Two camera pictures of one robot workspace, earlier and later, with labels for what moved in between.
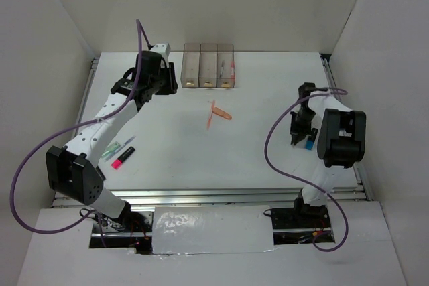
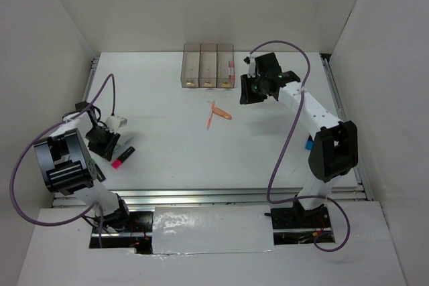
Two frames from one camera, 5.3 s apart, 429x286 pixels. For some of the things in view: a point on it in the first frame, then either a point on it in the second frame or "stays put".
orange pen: (232, 76) stays put
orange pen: (210, 118) stays put
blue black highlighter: (310, 142) stays put
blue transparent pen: (122, 146) stays put
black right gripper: (297, 132) → (247, 96)
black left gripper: (171, 85) → (106, 150)
